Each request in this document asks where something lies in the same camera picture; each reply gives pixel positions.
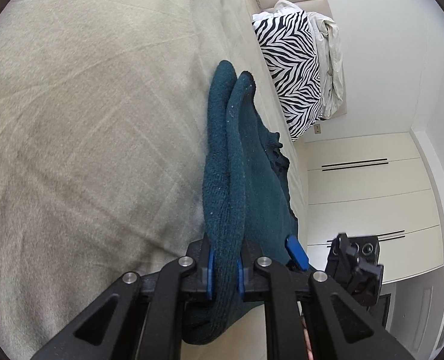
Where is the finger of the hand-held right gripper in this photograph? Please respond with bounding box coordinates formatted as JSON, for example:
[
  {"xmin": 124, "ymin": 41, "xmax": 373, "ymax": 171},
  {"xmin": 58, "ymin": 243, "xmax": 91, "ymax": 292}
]
[
  {"xmin": 327, "ymin": 232, "xmax": 384, "ymax": 308},
  {"xmin": 285, "ymin": 233, "xmax": 310, "ymax": 272}
]

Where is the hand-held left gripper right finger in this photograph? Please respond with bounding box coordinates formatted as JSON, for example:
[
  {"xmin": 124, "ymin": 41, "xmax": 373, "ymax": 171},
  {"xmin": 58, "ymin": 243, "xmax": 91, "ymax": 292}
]
[{"xmin": 236, "ymin": 236, "xmax": 414, "ymax": 360}]

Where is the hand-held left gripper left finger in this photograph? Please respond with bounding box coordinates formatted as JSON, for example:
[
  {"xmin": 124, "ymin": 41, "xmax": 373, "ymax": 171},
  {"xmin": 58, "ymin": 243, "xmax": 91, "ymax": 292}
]
[{"xmin": 30, "ymin": 232, "xmax": 218, "ymax": 360}]

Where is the dark green sweater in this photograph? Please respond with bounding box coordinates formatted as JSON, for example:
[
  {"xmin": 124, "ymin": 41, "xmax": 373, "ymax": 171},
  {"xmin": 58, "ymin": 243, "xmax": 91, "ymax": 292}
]
[{"xmin": 182, "ymin": 60, "xmax": 300, "ymax": 346}]

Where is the white wardrobe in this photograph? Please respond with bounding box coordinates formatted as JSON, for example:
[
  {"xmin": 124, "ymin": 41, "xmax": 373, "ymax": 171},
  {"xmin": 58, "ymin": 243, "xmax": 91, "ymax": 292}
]
[{"xmin": 297, "ymin": 131, "xmax": 444, "ymax": 286}]

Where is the zebra print pillow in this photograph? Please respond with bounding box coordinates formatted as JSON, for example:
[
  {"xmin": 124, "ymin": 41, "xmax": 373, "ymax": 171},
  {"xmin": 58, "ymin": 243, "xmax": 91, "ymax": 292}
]
[{"xmin": 252, "ymin": 10, "xmax": 326, "ymax": 143}]

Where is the bed with beige sheet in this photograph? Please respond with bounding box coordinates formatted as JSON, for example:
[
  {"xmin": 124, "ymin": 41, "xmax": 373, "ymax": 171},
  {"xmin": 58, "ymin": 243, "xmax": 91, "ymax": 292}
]
[{"xmin": 0, "ymin": 0, "xmax": 309, "ymax": 360}]

